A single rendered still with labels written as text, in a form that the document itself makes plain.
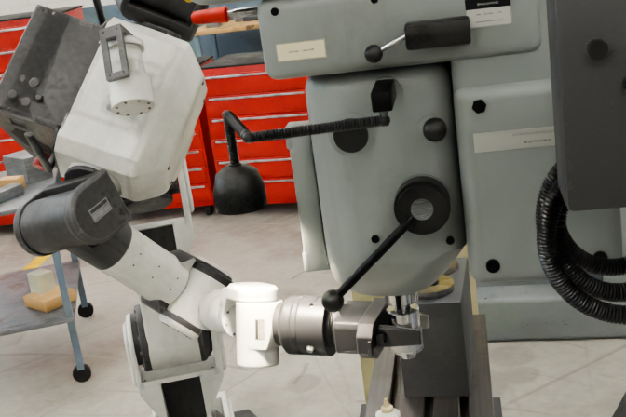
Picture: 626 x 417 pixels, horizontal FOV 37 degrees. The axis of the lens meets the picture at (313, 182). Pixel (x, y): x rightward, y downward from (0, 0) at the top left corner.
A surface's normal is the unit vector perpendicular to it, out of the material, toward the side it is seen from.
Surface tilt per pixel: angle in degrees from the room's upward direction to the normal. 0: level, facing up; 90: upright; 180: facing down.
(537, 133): 90
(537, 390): 0
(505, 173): 90
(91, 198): 77
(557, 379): 0
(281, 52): 90
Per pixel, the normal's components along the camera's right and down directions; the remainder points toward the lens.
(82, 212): 0.80, -0.19
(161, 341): 0.15, 0.08
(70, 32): 0.08, -0.29
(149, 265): 0.65, 0.18
